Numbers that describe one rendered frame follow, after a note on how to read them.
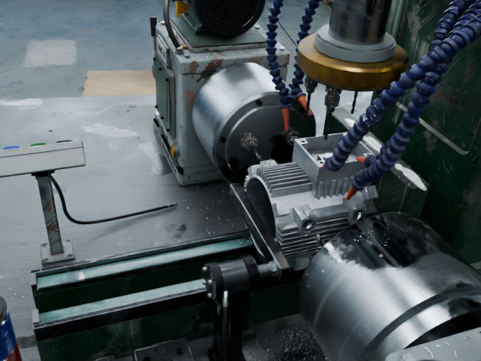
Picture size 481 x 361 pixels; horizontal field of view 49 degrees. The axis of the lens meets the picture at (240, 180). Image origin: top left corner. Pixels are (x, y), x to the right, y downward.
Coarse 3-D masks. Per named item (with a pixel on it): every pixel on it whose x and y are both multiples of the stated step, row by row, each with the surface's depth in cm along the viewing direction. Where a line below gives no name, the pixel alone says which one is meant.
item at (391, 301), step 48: (336, 240) 77; (384, 240) 74; (432, 240) 75; (336, 288) 74; (384, 288) 69; (432, 288) 67; (480, 288) 68; (336, 336) 72; (384, 336) 66; (432, 336) 65
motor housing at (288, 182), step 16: (256, 176) 99; (272, 176) 96; (288, 176) 96; (304, 176) 96; (256, 192) 107; (272, 192) 93; (288, 192) 95; (304, 192) 96; (256, 208) 108; (272, 208) 109; (320, 208) 96; (336, 208) 96; (368, 208) 98; (272, 224) 109; (288, 224) 93; (320, 224) 95; (336, 224) 96; (288, 240) 94; (304, 240) 94; (288, 256) 96
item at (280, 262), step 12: (240, 192) 104; (240, 204) 102; (252, 216) 98; (252, 228) 98; (264, 228) 95; (264, 240) 93; (276, 240) 94; (264, 252) 93; (276, 252) 90; (276, 264) 88; (288, 264) 88; (276, 276) 89; (288, 276) 89
